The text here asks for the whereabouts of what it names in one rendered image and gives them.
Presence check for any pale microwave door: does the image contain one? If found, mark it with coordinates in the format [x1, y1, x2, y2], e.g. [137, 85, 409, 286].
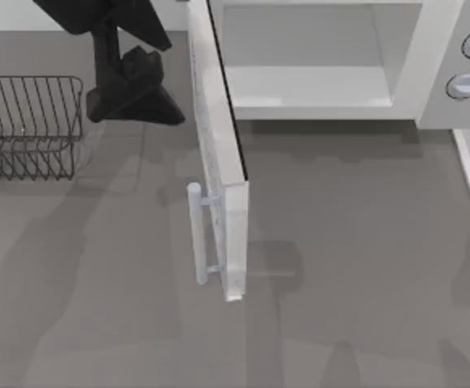
[186, 0, 250, 304]

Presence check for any pale microwave oven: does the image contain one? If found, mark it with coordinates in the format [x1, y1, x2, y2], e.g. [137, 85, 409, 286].
[207, 0, 470, 131]

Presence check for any dark wire basket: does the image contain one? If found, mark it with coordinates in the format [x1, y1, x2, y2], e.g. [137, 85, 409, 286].
[0, 74, 85, 182]

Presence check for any pale grey door handle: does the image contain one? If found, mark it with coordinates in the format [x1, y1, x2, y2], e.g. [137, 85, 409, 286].
[187, 182, 222, 286]

